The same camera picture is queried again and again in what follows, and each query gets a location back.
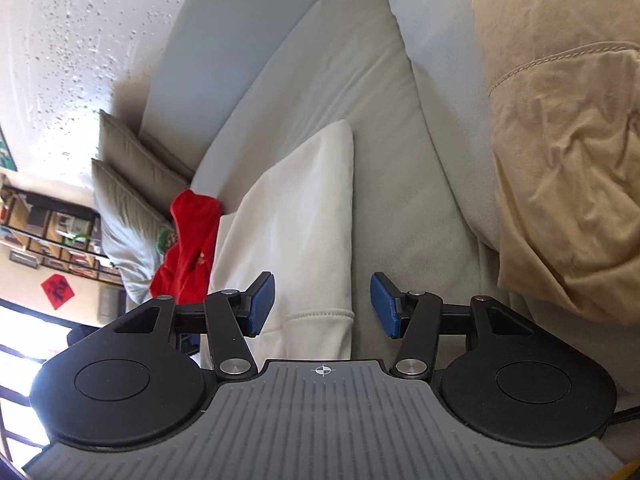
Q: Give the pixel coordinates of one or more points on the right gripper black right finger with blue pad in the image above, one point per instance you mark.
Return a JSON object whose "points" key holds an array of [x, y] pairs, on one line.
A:
{"points": [[494, 370]]}

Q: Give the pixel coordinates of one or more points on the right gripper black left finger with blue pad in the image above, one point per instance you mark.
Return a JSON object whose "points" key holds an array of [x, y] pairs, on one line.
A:
{"points": [[152, 371]]}

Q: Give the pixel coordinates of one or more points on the white t-shirt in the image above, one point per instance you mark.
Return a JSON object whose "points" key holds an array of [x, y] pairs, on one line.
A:
{"points": [[296, 222]]}

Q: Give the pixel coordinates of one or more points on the red garment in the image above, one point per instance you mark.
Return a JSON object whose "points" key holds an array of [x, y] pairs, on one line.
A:
{"points": [[188, 263]]}

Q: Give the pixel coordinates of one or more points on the olive throw pillow front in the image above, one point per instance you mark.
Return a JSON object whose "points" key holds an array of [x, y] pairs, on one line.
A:
{"points": [[130, 229]]}

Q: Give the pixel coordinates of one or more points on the olive throw pillow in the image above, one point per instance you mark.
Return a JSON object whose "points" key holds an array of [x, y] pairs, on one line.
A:
{"points": [[130, 229], [121, 149]]}

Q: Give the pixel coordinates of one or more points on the dark wooden bookshelf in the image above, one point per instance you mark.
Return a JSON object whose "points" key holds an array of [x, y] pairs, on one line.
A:
{"points": [[57, 235]]}

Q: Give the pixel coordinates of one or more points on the olive throw pillow rear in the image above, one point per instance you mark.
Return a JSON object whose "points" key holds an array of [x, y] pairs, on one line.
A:
{"points": [[121, 149]]}

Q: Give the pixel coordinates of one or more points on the grey-green sofa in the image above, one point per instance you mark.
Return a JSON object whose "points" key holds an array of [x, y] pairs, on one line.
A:
{"points": [[243, 83]]}

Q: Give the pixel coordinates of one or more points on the tan beige blanket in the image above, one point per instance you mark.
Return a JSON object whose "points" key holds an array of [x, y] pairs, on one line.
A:
{"points": [[563, 89]]}

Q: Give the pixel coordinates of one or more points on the red paper wall decoration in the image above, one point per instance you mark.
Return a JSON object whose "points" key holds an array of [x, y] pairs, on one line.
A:
{"points": [[57, 289]]}

